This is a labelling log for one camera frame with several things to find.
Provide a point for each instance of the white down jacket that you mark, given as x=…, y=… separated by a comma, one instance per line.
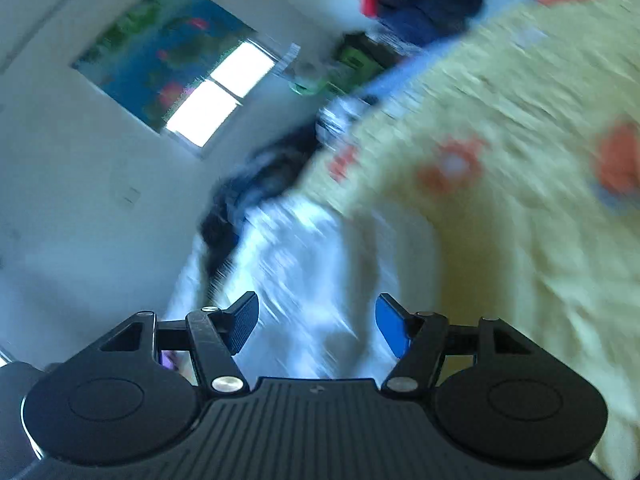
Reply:
x=300, y=280

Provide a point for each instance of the blue bed edge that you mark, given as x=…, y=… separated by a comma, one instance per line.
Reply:
x=425, y=65

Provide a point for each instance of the window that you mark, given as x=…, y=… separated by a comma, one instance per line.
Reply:
x=220, y=95

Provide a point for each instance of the floral roller blind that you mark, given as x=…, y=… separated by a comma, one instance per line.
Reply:
x=150, y=55

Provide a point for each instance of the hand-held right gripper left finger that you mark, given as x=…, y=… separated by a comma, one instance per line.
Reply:
x=244, y=322

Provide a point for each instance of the yellow floral blanket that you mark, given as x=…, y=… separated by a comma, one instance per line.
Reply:
x=525, y=235

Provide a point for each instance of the crumpled plastic bag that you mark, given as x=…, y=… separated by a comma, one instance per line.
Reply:
x=340, y=115

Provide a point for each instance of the pile of dark clothes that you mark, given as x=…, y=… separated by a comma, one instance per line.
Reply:
x=260, y=180

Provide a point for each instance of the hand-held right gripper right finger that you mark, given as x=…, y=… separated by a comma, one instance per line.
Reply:
x=392, y=325

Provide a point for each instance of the wall socket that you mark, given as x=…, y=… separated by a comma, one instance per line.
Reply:
x=130, y=196

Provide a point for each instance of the green plastic basket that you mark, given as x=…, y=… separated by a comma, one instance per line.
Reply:
x=365, y=62

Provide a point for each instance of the light green plastic stool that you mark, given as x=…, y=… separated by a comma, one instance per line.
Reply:
x=306, y=89

